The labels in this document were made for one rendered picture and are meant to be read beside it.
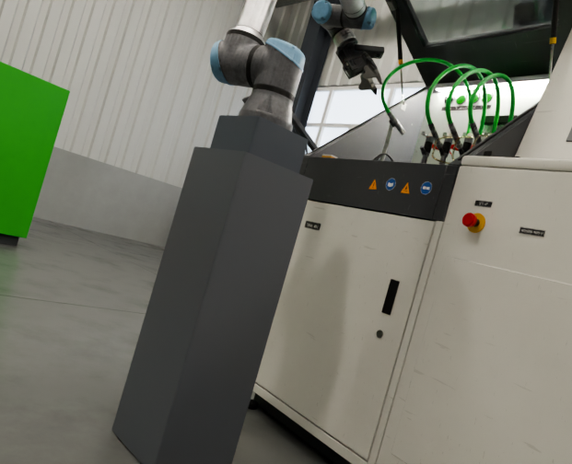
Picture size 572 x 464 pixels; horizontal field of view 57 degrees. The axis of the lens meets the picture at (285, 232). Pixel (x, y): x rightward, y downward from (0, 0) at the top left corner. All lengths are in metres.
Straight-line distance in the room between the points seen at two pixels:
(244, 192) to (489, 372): 0.72
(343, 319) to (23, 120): 3.37
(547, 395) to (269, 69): 1.01
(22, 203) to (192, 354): 3.41
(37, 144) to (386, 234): 3.43
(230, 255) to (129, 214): 7.15
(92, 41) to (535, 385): 7.54
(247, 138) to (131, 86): 7.05
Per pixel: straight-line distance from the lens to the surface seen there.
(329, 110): 8.35
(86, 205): 8.15
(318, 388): 1.73
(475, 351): 1.38
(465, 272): 1.43
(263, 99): 1.41
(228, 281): 1.31
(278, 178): 1.35
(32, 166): 4.58
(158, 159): 8.55
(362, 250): 1.66
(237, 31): 1.55
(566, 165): 1.38
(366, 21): 1.95
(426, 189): 1.57
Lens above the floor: 0.62
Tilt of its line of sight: 1 degrees up
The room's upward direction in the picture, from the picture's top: 16 degrees clockwise
